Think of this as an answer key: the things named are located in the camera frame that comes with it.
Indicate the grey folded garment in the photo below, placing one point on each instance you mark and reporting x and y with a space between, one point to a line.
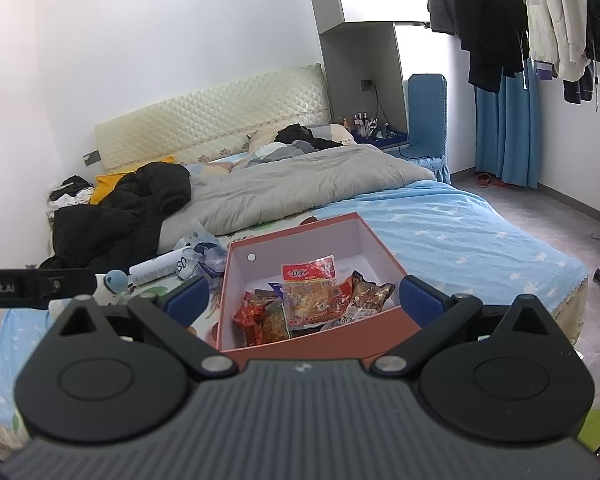
275 152

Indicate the beige pillow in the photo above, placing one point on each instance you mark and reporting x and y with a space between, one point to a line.
341 132

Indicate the red label clear snack packet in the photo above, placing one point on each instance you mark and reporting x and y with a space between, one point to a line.
312 300

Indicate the black wall socket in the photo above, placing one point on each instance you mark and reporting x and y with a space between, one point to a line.
366 85

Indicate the blue covered chair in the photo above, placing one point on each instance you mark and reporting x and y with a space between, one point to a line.
427 110

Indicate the red slippers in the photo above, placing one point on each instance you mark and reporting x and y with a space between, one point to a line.
495 181

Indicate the blue curtain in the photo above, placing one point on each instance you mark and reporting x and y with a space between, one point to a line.
510 135

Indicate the yellow cloth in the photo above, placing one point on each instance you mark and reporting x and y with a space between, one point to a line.
105 185

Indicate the black and white clothes pile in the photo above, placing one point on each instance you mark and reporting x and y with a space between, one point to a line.
67 195

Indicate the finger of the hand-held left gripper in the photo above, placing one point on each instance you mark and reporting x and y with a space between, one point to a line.
62 285

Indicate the group of cosmetic bottles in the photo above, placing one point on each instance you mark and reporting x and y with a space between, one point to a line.
362 121

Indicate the blue and white plastic bag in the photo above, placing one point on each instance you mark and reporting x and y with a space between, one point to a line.
205 255

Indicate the blue bedside table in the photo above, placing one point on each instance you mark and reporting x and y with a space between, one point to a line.
395 138

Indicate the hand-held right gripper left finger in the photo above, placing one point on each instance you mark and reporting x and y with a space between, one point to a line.
187 302

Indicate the grey tall cabinet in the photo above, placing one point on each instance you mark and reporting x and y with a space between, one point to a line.
360 50

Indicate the black hanging coat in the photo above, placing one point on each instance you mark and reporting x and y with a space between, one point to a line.
490 20

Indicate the black garment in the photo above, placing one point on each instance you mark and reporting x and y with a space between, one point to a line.
300 135

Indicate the small red snack packet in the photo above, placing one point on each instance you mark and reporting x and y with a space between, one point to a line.
247 322

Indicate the white and blue plush penguin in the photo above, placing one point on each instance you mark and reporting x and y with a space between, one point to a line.
114 282

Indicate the grey duvet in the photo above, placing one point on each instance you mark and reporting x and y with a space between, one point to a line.
290 185

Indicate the white hanging puffer jacket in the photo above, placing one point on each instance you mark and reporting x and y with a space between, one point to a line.
550 20

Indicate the lime green object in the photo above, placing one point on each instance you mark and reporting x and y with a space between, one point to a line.
595 430

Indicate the grey wall socket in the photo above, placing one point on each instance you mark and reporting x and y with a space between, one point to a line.
91 159

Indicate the white tube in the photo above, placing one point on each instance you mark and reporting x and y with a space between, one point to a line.
155 267

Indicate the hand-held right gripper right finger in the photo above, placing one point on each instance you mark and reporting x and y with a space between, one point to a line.
422 302

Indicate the pink cardboard box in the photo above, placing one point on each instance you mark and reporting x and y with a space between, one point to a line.
260 270

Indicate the black jacket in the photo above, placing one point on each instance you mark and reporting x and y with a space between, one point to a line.
105 225

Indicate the cream quilted headboard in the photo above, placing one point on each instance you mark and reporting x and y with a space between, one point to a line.
205 115

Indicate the brown clear snack packet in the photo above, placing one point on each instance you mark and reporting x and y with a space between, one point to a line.
372 295

